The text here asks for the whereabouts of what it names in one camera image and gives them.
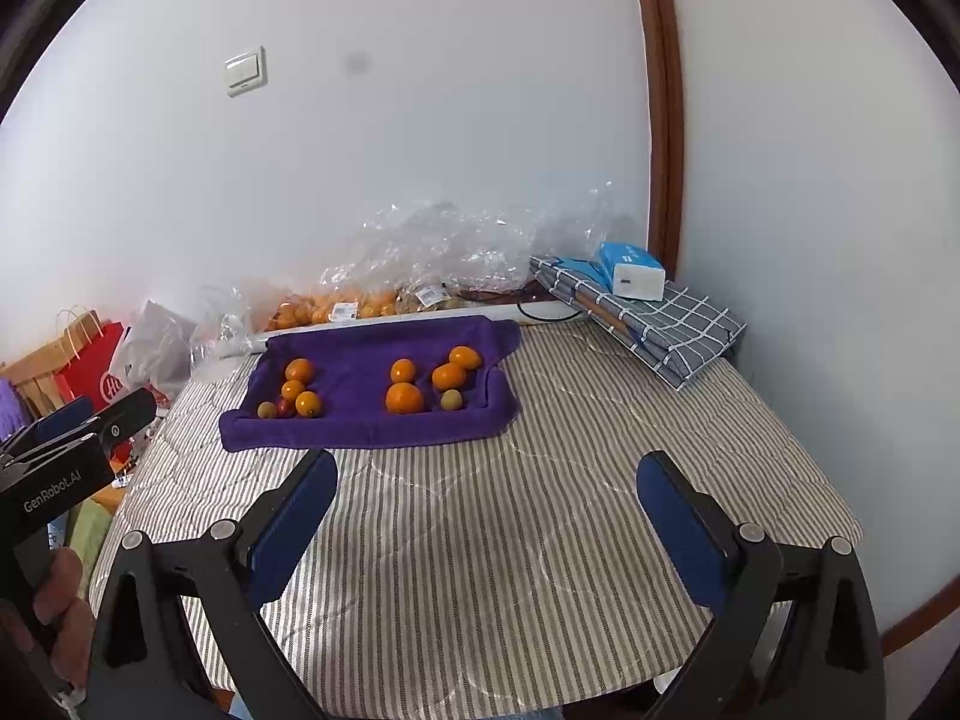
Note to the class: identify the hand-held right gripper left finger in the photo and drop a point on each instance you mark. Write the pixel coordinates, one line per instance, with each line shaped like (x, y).
(296, 525)

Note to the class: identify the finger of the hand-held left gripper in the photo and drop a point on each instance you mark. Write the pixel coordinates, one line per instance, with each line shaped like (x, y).
(60, 420)
(124, 420)

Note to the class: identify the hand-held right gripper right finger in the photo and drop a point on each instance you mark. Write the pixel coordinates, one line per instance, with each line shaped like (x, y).
(679, 532)

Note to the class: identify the small red fruit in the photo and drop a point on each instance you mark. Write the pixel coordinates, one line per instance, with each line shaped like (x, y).
(285, 407)

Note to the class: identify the small green fruit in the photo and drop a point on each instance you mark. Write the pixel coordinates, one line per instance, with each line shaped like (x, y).
(451, 400)
(266, 410)

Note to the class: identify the small orange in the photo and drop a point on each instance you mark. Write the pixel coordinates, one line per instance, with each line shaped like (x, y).
(292, 389)
(308, 404)
(403, 370)
(299, 370)

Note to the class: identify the purple towel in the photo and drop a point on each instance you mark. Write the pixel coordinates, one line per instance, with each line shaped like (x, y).
(360, 420)

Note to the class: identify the large orange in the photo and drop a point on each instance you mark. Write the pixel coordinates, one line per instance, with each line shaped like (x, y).
(465, 357)
(448, 376)
(405, 398)

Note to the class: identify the person's left hand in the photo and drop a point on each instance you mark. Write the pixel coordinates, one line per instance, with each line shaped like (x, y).
(67, 615)

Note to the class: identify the red paper bag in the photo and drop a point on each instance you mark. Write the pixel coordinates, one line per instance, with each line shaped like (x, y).
(90, 375)

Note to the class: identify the brown paper bag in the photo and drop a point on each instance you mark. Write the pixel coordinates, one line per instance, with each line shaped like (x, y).
(30, 375)

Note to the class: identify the translucent plastic bag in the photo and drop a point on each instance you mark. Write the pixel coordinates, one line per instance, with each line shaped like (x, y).
(157, 352)

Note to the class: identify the grey checked folded cloth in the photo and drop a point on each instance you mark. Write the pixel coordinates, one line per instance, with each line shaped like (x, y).
(660, 337)

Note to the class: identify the clear bag of oranges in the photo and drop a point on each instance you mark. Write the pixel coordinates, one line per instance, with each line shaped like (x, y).
(330, 309)

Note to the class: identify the clear bag of brown fruit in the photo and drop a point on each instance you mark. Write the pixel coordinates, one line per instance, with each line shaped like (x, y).
(427, 298)

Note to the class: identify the blue tissue box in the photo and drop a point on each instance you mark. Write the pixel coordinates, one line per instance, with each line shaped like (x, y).
(634, 274)

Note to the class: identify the crumpled clear plastic wrap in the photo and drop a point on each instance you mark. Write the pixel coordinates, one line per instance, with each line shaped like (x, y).
(465, 240)

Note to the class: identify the white wall switch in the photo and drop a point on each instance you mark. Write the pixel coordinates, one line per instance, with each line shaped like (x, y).
(245, 71)

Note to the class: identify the brown wooden door frame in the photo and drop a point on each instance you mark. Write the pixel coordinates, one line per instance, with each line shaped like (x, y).
(660, 127)

